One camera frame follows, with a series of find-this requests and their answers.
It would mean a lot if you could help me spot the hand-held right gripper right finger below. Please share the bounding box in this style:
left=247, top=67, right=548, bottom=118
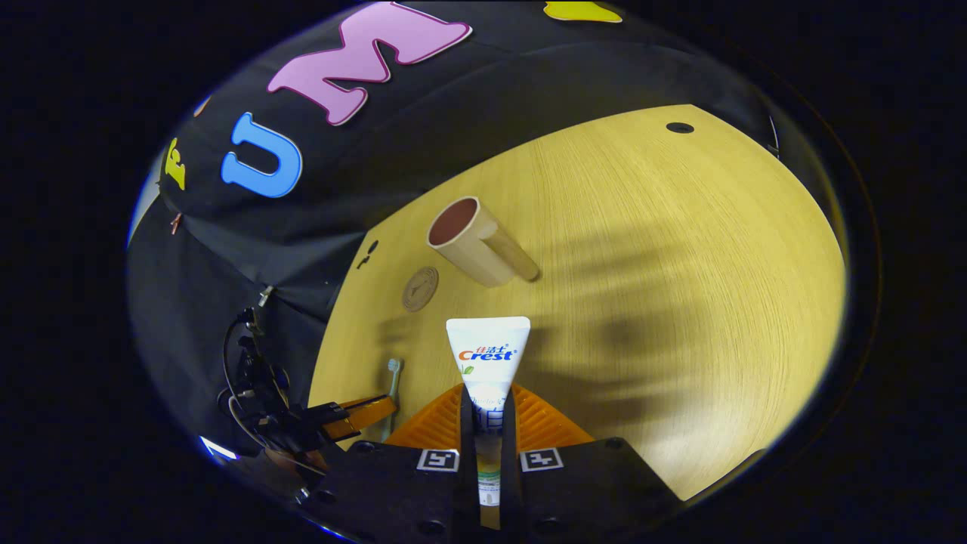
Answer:
left=499, top=383, right=684, bottom=541

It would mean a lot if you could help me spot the beige cup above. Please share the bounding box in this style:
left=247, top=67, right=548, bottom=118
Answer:
left=427, top=196, right=541, bottom=289

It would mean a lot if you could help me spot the white toothpaste tube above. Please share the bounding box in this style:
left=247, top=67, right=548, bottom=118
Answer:
left=446, top=317, right=531, bottom=508

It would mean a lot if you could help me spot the pale green toothbrush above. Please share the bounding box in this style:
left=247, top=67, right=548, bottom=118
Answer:
left=380, top=358, right=403, bottom=443

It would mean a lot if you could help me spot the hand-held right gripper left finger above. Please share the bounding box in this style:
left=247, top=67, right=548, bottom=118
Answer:
left=298, top=383, right=481, bottom=544

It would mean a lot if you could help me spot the black backdrop cloth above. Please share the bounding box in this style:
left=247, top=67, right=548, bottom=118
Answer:
left=125, top=0, right=779, bottom=454

